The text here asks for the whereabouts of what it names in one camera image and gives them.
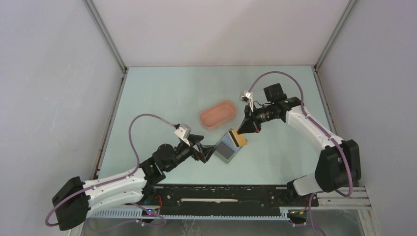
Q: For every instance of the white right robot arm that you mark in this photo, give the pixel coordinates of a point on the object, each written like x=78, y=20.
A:
x=339, y=160

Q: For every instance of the aluminium frame rail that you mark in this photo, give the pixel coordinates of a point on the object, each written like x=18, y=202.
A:
x=334, y=216

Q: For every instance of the gold striped credit card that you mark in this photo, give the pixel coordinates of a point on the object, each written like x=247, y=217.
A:
x=237, y=139

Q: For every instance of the right controller board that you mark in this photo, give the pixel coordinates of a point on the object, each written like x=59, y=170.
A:
x=297, y=213

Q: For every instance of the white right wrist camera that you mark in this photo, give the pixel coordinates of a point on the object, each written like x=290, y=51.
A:
x=247, y=97

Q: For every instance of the controller board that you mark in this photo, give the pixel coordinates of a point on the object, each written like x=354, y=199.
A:
x=297, y=213
x=150, y=213

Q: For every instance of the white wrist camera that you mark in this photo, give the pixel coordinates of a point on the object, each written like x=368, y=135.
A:
x=247, y=97
x=182, y=132

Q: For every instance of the pink oval tray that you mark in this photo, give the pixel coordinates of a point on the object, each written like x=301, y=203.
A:
x=218, y=115

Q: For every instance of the left controller board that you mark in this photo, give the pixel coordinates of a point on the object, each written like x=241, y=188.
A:
x=150, y=213

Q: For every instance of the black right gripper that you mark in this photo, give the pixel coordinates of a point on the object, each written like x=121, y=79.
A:
x=251, y=123

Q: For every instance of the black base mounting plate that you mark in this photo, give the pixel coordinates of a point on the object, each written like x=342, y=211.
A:
x=230, y=200

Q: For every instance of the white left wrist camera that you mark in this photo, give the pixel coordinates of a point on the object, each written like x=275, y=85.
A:
x=182, y=132

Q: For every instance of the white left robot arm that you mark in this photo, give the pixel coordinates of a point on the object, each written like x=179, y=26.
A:
x=78, y=200

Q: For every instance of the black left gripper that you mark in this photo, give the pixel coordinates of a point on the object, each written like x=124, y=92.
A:
x=207, y=151

